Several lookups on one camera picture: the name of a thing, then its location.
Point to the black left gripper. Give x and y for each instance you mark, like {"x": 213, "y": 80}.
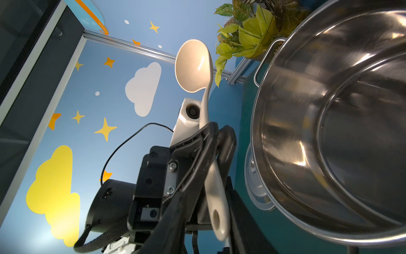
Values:
{"x": 145, "y": 209}

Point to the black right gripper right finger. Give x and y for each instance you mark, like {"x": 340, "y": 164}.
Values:
{"x": 245, "y": 236}

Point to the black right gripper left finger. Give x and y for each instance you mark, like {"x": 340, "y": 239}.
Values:
{"x": 184, "y": 205}

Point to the steel pot lid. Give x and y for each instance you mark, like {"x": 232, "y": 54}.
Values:
{"x": 254, "y": 187}

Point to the beige plastic ladle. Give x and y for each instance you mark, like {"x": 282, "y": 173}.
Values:
{"x": 194, "y": 72}

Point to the stainless steel stock pot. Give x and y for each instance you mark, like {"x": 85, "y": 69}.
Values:
{"x": 328, "y": 128}

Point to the green potted plant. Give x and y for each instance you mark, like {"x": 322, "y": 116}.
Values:
{"x": 252, "y": 27}

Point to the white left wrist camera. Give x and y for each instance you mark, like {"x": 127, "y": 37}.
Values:
{"x": 187, "y": 123}

